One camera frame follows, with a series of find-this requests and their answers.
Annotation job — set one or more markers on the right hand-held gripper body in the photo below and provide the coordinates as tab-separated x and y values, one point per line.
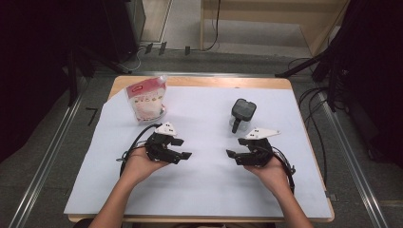
258	153

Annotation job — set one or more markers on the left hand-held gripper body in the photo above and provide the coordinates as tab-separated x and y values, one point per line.
158	148

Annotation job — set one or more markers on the red and white spouted pouch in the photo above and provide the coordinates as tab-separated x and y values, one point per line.
147	101

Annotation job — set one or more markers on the person's left hand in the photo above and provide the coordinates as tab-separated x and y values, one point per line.
139	166

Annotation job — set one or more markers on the person's right hand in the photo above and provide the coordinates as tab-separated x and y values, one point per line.
274	175

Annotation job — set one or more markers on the white table mat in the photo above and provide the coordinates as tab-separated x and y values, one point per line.
206	190

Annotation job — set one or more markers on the black stand leg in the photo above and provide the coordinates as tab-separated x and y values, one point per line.
297	67

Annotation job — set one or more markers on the black metal stand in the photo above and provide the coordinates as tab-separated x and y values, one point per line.
73	79

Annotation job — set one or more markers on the black cabinet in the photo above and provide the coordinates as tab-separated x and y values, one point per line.
126	25

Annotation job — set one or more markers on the black curtain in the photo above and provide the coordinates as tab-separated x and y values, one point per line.
31	63
374	63

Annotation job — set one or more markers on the small metal bracket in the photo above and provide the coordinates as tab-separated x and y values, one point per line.
332	197

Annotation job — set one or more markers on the aluminium floor rail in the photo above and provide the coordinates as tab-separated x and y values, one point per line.
41	177
355	164

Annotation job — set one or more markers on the light wooden bench frame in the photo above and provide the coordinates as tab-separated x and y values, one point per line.
316	34

